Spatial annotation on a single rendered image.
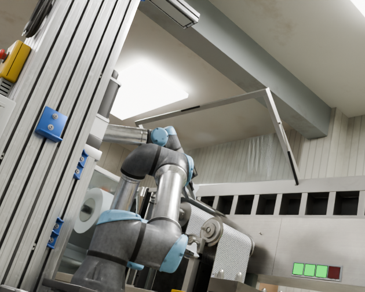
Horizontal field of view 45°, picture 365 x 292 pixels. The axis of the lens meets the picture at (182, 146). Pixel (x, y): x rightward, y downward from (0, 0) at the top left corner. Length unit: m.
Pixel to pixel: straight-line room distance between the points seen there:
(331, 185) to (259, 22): 1.51
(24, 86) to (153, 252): 0.61
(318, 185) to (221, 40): 1.40
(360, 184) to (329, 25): 1.42
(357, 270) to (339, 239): 0.16
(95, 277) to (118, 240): 0.11
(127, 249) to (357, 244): 1.18
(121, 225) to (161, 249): 0.13
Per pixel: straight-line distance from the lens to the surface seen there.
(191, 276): 2.11
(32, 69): 1.39
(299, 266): 2.21
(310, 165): 4.03
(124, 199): 1.65
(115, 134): 1.82
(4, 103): 1.28
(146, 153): 1.58
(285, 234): 2.31
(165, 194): 1.43
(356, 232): 2.14
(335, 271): 2.12
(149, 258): 1.26
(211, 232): 2.14
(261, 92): 2.30
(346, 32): 3.35
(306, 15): 3.25
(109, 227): 1.25
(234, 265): 2.21
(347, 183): 2.25
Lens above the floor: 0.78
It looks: 22 degrees up
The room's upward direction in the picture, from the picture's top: 16 degrees clockwise
